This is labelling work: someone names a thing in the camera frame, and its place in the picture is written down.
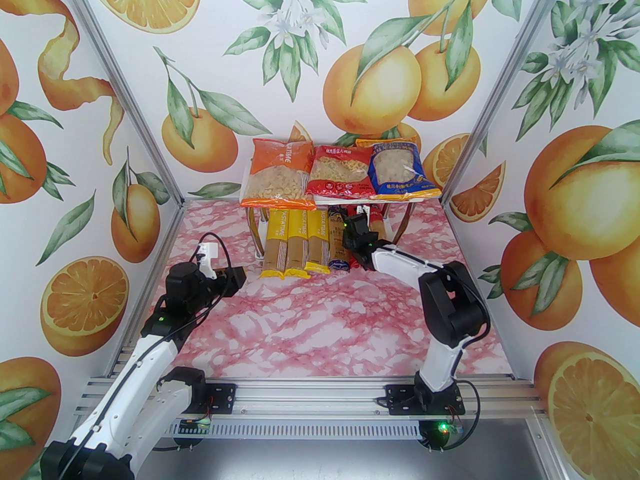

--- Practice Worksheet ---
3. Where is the red fusilli pasta bag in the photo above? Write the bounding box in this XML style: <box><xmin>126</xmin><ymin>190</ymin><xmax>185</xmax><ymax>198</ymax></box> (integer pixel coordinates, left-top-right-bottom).
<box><xmin>305</xmin><ymin>144</ymin><xmax>376</xmax><ymax>199</ymax></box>

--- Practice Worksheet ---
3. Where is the clear blue-print spaghetti pack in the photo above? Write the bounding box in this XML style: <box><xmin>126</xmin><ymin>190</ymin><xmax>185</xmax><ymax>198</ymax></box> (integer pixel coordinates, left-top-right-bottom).
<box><xmin>328</xmin><ymin>208</ymin><xmax>352</xmax><ymax>272</ymax></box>

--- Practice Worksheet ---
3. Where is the orange macaroni pasta bag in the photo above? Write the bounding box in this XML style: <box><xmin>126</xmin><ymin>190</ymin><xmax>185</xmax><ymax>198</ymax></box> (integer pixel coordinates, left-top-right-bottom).
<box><xmin>239</xmin><ymin>137</ymin><xmax>317</xmax><ymax>208</ymax></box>

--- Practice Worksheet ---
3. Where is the white two-tier chrome-leg shelf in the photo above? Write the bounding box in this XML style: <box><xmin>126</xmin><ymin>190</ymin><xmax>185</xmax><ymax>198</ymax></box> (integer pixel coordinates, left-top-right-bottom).
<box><xmin>243</xmin><ymin>137</ymin><xmax>443</xmax><ymax>270</ymax></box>

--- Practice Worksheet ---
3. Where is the aluminium frame post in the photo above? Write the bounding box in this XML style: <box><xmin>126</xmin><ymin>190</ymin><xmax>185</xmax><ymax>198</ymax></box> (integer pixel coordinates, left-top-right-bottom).
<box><xmin>439</xmin><ymin>0</ymin><xmax>572</xmax><ymax>210</ymax></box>
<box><xmin>61</xmin><ymin>0</ymin><xmax>185</xmax><ymax>210</ymax></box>

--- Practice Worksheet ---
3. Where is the yellow PASTATIME spaghetti pack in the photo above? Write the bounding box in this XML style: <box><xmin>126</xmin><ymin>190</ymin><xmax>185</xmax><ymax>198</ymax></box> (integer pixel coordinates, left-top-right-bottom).
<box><xmin>304</xmin><ymin>210</ymin><xmax>332</xmax><ymax>275</ymax></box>
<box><xmin>260</xmin><ymin>208</ymin><xmax>290</xmax><ymax>280</ymax></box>
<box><xmin>283</xmin><ymin>210</ymin><xmax>311</xmax><ymax>277</ymax></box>

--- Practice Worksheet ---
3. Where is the black puck with green light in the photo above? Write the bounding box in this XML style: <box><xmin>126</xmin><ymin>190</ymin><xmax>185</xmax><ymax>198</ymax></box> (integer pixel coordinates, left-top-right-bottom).
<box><xmin>418</xmin><ymin>419</ymin><xmax>465</xmax><ymax>453</ymax></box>

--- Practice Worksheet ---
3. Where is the blue shell pasta bag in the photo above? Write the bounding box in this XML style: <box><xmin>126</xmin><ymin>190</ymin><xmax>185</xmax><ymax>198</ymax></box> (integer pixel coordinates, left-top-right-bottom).
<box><xmin>355</xmin><ymin>137</ymin><xmax>441</xmax><ymax>202</ymax></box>

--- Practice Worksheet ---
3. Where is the aluminium base rail beam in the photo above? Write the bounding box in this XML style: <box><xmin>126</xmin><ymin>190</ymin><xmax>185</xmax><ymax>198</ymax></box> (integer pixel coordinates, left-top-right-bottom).
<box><xmin>75</xmin><ymin>370</ymin><xmax>548</xmax><ymax>420</ymax></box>

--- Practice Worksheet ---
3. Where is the white perforated cable tray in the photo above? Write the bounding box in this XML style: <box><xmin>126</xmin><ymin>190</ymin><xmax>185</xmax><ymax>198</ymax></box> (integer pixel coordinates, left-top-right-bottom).
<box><xmin>154</xmin><ymin>421</ymin><xmax>422</xmax><ymax>439</ymax></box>

